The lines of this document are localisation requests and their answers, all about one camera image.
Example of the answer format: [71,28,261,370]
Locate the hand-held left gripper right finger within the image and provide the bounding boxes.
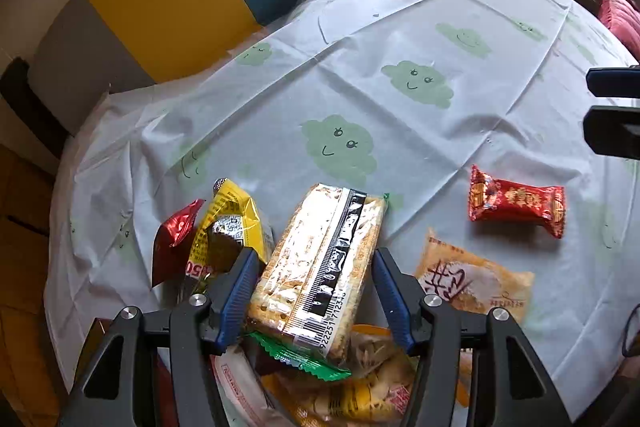
[372,248,571,427]

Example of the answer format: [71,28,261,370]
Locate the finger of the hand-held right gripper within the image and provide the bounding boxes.
[583,106,640,156]
[586,66,640,98]

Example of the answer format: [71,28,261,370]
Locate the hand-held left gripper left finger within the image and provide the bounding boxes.
[60,247,261,427]

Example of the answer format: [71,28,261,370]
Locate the yellow sunflower seed packet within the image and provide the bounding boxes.
[260,324,426,427]

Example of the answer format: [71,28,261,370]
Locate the clear cracker packet black stripe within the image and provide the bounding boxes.
[245,183,390,364]

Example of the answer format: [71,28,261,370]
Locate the red candy packet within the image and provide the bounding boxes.
[468,165,566,239]

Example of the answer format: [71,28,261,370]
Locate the pink cloth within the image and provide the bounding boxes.
[597,0,640,58]

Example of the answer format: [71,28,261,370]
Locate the orange pastry packet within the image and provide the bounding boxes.
[414,228,536,323]

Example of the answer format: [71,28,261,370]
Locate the green snack wrapper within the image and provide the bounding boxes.
[247,332,352,382]

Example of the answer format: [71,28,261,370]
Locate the small dark red snack packet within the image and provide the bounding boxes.
[151,199,206,290]

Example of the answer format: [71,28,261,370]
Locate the yellow snack packet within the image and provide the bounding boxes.
[185,178,275,303]

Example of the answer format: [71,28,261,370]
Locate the white snack packet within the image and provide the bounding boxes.
[210,347,301,427]

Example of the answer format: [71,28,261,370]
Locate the white tablecloth with green clouds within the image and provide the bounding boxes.
[42,0,640,427]

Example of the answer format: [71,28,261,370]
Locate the grey yellow blue sofa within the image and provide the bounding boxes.
[0,0,331,168]

